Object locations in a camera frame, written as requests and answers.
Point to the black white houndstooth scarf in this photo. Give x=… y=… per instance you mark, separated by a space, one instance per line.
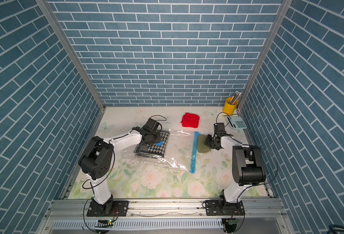
x=153 y=150

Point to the clear plastic vacuum bag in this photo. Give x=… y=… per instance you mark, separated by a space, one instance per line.
x=178 y=155

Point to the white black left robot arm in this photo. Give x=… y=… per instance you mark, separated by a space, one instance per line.
x=97 y=162

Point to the light blue calculator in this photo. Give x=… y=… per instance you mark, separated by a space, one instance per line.
x=236 y=122

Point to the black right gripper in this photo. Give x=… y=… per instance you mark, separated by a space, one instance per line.
x=207 y=142

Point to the pens in yellow cup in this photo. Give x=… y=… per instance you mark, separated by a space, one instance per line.
x=235 y=97

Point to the red knitted scarf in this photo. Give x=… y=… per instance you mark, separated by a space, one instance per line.
x=190 y=120

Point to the green knitted scarf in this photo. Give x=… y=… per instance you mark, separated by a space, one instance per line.
x=201 y=146

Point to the yellow pen holder cup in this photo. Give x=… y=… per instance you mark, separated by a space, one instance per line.
x=229 y=107

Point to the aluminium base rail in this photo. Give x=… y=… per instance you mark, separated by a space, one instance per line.
x=161 y=216

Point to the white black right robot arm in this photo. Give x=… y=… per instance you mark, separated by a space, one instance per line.
x=247 y=171

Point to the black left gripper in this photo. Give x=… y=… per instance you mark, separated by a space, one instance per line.
x=158 y=138

